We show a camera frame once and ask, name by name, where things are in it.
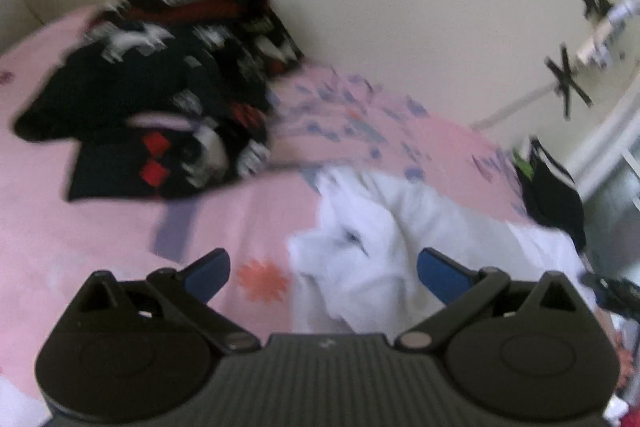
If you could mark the white door frame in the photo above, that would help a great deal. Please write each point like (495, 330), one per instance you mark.
(607, 142)

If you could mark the black bag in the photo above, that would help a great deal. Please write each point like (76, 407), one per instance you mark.
(552, 202)

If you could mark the black skull printed sweater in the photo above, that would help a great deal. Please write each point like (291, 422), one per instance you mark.
(190, 57)

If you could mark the dark object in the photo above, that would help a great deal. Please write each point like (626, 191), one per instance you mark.
(612, 289)

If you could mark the black garment with red diamonds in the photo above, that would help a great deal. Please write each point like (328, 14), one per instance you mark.
(130, 172)

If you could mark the white garment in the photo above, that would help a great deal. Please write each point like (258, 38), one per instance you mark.
(390, 232)

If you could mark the pink floral bed sheet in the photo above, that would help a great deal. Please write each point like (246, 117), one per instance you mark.
(75, 247)

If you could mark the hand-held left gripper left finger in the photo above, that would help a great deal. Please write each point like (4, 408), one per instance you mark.
(207, 276)

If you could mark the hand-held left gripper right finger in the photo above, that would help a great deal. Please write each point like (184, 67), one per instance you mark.
(442, 279)

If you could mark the white wall fixture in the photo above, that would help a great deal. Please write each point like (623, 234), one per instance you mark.
(612, 27)

